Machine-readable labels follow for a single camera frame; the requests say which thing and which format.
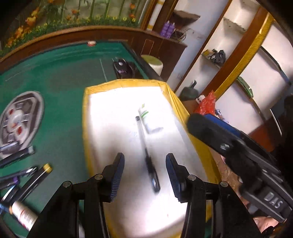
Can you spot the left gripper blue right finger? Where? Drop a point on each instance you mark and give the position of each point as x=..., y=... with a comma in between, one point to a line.
x=178, y=177

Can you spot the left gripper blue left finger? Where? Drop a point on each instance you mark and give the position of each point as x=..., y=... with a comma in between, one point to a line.
x=112, y=176

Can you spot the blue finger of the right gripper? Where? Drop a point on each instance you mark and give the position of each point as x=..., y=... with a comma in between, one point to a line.
x=223, y=124

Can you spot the clear gel pen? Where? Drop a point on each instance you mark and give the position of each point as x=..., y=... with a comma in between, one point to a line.
x=149, y=164

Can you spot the black marker yellow end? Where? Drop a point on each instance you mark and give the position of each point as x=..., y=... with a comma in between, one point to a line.
x=32, y=183

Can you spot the black fineliner pen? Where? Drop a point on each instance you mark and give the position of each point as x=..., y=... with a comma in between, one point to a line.
x=23, y=173

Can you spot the black marker white cap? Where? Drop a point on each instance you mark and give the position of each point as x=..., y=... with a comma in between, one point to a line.
x=17, y=156

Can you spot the white pill bottle red label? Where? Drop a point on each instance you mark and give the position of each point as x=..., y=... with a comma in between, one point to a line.
x=23, y=214

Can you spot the black marker purple ends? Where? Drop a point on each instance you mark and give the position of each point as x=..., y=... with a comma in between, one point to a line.
x=6, y=183

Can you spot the person right hand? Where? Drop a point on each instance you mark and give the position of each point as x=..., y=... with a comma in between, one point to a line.
x=261, y=219

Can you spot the red plastic bag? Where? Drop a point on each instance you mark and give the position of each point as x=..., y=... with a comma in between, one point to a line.
x=206, y=104

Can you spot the yellow foam storage box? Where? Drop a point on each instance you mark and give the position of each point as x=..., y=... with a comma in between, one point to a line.
x=109, y=127

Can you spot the purple bottles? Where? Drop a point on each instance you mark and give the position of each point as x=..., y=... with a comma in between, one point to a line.
x=167, y=30

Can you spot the round table centre panel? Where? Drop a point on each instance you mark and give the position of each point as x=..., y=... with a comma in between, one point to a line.
x=20, y=121

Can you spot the red white small chip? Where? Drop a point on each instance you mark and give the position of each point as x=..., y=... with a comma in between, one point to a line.
x=91, y=43

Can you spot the flower glass partition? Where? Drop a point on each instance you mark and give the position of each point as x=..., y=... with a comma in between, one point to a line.
x=22, y=21

